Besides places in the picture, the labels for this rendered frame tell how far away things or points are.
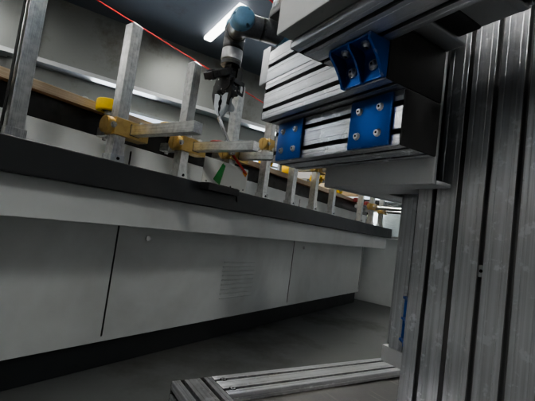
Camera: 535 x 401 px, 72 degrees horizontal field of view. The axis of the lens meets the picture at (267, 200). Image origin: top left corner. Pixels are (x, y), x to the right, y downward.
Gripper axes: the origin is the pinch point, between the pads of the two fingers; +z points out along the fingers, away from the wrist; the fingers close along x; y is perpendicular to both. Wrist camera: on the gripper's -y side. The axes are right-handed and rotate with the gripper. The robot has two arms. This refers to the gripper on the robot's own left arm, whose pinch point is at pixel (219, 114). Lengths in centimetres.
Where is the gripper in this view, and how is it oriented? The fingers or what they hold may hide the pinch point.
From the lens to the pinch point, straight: 135.1
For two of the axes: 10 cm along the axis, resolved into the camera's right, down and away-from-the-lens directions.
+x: -8.2, -0.7, 5.7
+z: -1.3, 9.9, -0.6
